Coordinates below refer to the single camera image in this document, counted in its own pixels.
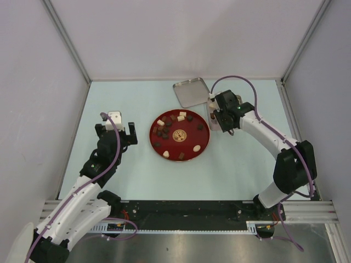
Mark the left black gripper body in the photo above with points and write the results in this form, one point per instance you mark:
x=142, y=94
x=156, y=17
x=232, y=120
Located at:
x=123, y=140

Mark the brown layered chocolate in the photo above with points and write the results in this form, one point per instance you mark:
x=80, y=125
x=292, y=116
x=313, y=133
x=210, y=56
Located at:
x=181, y=155

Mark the metal tin box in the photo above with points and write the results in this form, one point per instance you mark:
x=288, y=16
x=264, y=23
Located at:
x=212, y=120

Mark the white oval chocolate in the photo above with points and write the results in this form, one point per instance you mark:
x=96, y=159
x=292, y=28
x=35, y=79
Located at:
x=196, y=148

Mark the white ridged chocolate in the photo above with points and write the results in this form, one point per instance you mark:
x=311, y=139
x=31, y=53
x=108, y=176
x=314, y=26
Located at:
x=160, y=122

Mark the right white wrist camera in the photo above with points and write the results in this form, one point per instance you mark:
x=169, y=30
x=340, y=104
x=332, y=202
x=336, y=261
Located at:
x=212, y=102

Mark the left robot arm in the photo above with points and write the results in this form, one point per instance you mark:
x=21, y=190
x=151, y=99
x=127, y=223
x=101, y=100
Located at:
x=87, y=203

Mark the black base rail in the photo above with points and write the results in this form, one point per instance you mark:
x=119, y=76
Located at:
x=197, y=216

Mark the white rectangular chocolate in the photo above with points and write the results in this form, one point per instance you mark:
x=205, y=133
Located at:
x=180, y=118

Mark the white heart chocolate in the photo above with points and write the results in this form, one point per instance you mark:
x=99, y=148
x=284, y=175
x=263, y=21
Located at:
x=166, y=154

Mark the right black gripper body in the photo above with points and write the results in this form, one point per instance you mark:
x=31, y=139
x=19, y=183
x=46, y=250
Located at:
x=222, y=121

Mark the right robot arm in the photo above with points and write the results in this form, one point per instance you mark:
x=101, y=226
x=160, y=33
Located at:
x=294, y=161

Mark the white square chocolate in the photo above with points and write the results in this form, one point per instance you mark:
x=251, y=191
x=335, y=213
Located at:
x=183, y=113

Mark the metal tin lid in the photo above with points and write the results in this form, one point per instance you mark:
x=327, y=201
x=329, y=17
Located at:
x=191, y=92

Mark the red round plate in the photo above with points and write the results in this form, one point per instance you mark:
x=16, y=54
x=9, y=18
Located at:
x=179, y=137

